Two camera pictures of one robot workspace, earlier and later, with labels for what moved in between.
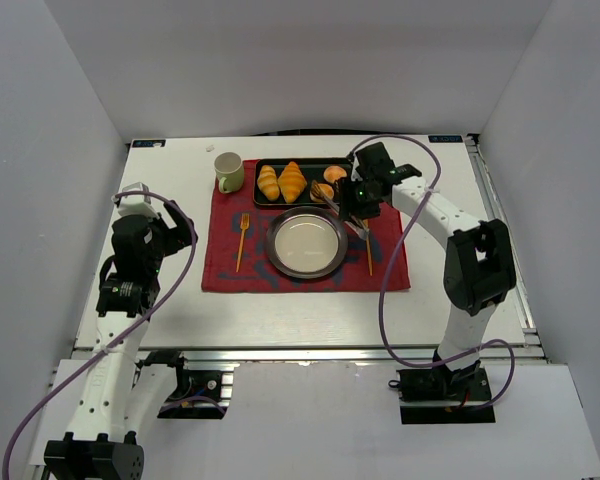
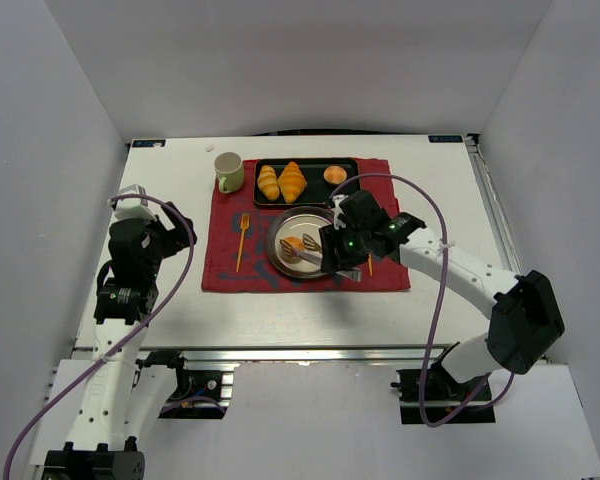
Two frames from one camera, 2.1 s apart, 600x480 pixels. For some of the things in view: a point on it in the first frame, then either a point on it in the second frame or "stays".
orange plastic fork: [244, 225] stays
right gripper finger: [355, 215] -> [332, 261]
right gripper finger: [342, 188] -> [330, 239]
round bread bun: [333, 173] stays
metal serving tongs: [317, 192] -> [311, 250]
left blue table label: [149, 143] stays
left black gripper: [169, 230] stays
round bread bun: [326, 190] -> [296, 242]
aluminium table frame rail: [525, 345] stays
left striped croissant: [268, 183] stays
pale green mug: [229, 172] stays
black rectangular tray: [289, 181] stays
